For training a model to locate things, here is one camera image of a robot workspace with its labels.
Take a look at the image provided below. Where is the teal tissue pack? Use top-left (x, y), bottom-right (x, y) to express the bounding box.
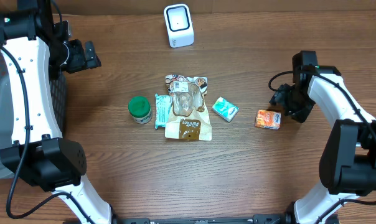
top-left (212, 97), bottom-right (239, 122)

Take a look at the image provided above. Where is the teal wipes packet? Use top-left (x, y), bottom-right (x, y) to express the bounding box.
top-left (154, 94), bottom-right (172, 129)

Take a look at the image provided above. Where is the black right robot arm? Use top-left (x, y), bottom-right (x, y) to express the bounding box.
top-left (253, 50), bottom-right (376, 224)

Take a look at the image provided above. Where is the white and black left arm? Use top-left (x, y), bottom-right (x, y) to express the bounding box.
top-left (0, 0), bottom-right (118, 223)

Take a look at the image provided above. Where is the white barcode scanner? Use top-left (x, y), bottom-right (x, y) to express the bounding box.
top-left (164, 3), bottom-right (195, 48)

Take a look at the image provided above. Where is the clear brown bread bag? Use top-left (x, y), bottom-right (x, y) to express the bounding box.
top-left (165, 75), bottom-right (212, 141)

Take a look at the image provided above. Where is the orange tissue pack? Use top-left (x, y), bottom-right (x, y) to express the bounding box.
top-left (255, 110), bottom-right (281, 130)

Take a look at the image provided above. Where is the dark grey plastic basket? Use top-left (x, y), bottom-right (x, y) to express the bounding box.
top-left (0, 11), bottom-right (67, 179)

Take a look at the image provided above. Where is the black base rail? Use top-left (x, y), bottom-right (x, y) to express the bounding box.
top-left (118, 213), bottom-right (296, 224)

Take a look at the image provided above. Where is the green lid jar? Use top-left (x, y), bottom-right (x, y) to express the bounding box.
top-left (128, 96), bottom-right (152, 124)

